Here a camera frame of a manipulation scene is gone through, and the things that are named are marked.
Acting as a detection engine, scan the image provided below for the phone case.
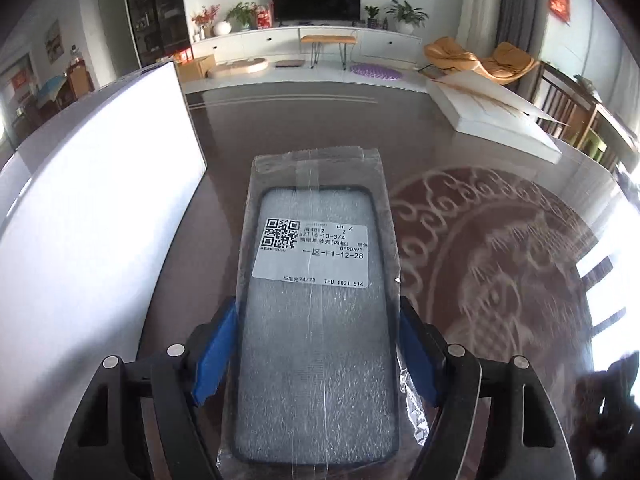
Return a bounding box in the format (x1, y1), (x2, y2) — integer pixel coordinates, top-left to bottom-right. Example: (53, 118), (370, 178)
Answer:
(217, 146), (428, 479)

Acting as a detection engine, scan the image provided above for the black cloth bundle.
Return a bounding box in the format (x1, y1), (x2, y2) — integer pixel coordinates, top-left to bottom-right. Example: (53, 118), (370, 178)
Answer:
(568, 351), (639, 479)

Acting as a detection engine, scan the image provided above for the large white storage box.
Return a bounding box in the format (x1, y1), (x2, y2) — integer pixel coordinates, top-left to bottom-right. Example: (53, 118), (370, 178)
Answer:
(1, 63), (206, 479)

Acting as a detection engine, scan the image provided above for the white flat canvas box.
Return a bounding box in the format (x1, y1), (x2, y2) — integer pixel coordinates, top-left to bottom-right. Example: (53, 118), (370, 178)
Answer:
(427, 70), (561, 164)

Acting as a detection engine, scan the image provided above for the wooden dining chair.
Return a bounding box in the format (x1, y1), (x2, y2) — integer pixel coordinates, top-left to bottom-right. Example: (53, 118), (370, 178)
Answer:
(529, 62), (597, 150)

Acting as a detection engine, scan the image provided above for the orange lounge chair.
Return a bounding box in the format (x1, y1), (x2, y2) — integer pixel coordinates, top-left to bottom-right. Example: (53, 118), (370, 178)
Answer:
(423, 37), (538, 86)

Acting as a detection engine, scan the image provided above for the purple round floor mat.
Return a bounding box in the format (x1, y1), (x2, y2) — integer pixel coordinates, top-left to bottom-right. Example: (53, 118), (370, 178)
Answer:
(349, 63), (402, 81)

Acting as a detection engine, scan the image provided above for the cardboard box on floor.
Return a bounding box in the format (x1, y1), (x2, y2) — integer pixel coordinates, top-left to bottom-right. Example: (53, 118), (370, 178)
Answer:
(174, 54), (216, 84)

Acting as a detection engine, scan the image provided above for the white TV cabinet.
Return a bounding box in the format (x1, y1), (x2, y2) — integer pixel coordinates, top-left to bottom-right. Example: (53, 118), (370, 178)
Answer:
(191, 26), (423, 67)

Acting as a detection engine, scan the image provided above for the beige round floor cushion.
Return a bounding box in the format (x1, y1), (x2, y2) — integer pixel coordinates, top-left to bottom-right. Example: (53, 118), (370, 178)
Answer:
(206, 58), (269, 79)

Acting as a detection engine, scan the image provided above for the green potted plant white pot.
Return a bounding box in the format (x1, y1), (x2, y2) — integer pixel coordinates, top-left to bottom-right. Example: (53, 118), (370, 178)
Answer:
(386, 0), (430, 35)

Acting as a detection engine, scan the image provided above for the small dark potted plant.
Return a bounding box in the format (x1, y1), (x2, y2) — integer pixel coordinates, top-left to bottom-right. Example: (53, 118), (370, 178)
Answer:
(364, 6), (380, 29)

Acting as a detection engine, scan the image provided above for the small wooden bench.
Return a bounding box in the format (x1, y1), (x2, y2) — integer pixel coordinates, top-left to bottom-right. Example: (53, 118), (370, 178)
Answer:
(300, 35), (357, 70)

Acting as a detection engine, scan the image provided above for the grey curtain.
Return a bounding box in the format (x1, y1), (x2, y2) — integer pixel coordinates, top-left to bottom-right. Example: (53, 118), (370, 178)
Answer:
(494, 0), (552, 97)

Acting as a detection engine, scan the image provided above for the red flower vase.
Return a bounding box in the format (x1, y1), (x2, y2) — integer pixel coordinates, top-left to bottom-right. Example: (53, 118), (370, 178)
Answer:
(191, 4), (220, 41)

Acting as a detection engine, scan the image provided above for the green leafy plant left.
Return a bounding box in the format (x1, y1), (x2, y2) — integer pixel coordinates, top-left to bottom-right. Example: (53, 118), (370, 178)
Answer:
(226, 1), (257, 30)

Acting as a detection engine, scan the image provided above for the black display shelf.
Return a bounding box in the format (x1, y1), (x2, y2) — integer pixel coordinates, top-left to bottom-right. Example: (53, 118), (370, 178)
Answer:
(125, 0), (191, 67)

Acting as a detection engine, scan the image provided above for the black flat television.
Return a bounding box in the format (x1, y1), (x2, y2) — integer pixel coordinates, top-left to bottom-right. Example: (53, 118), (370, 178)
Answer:
(272, 0), (361, 22)

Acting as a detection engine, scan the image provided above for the framed wall painting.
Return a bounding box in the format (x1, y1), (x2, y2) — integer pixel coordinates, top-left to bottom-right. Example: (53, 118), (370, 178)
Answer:
(44, 20), (64, 64)

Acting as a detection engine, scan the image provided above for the red wall hanging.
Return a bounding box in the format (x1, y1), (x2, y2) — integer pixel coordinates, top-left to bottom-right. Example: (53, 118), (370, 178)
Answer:
(548, 0), (570, 24)

